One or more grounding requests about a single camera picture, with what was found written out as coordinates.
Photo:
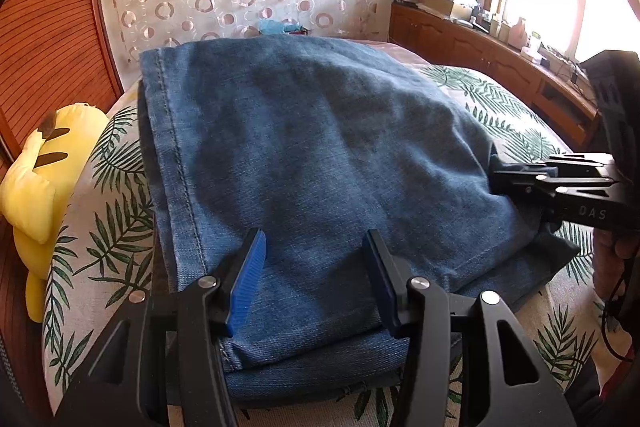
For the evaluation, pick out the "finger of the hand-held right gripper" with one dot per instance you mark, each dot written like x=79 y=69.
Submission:
x=560 y=171
x=585 y=189

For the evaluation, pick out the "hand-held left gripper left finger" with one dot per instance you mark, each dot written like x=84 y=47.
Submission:
x=245 y=282

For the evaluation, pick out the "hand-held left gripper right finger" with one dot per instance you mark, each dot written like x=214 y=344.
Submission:
x=387 y=307

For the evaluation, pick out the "blue denim pants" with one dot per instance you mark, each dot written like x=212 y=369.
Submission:
x=325 y=147

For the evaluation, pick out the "person's right hand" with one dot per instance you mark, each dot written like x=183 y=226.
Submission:
x=607 y=257

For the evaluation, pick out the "white tissue pack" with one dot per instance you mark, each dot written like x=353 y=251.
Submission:
x=531 y=53

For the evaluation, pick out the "green capped jar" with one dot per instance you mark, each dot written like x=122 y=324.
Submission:
x=535 y=41

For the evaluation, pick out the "pink bottle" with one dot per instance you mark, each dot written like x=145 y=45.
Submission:
x=517 y=34

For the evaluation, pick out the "leaf print bed sheet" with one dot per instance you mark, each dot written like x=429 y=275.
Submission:
x=100 y=232

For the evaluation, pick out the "wooden cabinet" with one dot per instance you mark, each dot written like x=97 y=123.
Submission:
x=460 y=42

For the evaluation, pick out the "person's dark clothing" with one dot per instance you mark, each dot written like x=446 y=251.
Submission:
x=590 y=387

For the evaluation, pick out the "white box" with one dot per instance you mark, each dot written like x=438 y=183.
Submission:
x=447 y=6

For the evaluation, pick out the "yellow plush toy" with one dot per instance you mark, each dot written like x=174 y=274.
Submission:
x=45 y=187

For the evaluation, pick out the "wooden slatted panel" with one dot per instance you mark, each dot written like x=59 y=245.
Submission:
x=50 y=32

